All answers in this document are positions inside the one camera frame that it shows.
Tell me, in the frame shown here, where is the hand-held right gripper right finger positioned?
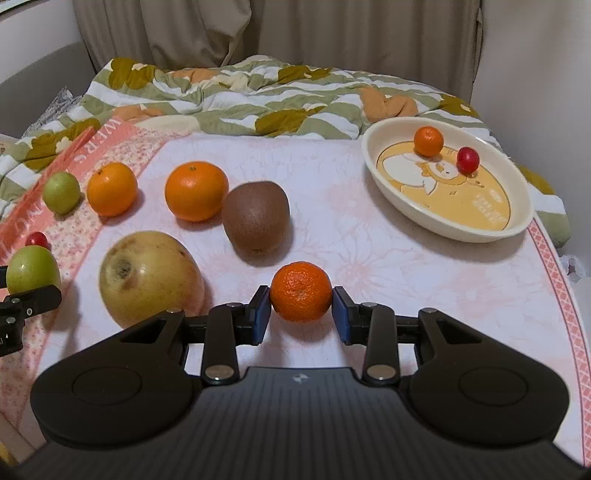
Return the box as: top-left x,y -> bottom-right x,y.
331,286 -> 485,387

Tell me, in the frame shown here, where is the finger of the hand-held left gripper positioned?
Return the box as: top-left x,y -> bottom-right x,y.
0,284 -> 63,320

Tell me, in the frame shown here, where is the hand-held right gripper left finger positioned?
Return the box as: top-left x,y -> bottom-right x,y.
108,285 -> 271,387

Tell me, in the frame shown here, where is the green jujube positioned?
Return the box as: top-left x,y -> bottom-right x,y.
6,246 -> 62,296
43,172 -> 81,215

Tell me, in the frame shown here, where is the rough-skinned mandarin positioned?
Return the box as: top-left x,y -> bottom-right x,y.
270,261 -> 333,322

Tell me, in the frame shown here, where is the brown kiwi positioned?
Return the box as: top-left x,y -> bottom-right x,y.
223,181 -> 291,257

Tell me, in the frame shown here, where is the yellow pear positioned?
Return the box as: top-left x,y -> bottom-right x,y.
99,231 -> 205,329

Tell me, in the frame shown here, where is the medium smooth orange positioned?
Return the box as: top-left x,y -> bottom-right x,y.
87,162 -> 138,217

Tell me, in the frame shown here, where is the large smooth orange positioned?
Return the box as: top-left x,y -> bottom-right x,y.
165,161 -> 229,222

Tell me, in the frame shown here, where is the cream bowl with cartoon print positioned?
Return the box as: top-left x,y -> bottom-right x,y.
361,117 -> 535,243

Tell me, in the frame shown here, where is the pink floral bed sheet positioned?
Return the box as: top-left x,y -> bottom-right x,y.
0,117 -> 591,462

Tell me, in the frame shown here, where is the tiny mandarin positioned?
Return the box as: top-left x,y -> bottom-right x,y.
414,126 -> 444,158

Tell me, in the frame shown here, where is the grey patterned cloth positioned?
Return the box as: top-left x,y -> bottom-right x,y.
21,85 -> 86,137

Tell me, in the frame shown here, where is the grey padded headboard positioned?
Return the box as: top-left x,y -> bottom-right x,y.
0,41 -> 95,139

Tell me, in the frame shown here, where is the green striped floral quilt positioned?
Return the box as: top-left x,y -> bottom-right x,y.
0,55 -> 571,245

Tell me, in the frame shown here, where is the beige curtain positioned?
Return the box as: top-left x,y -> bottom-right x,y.
74,0 -> 483,104

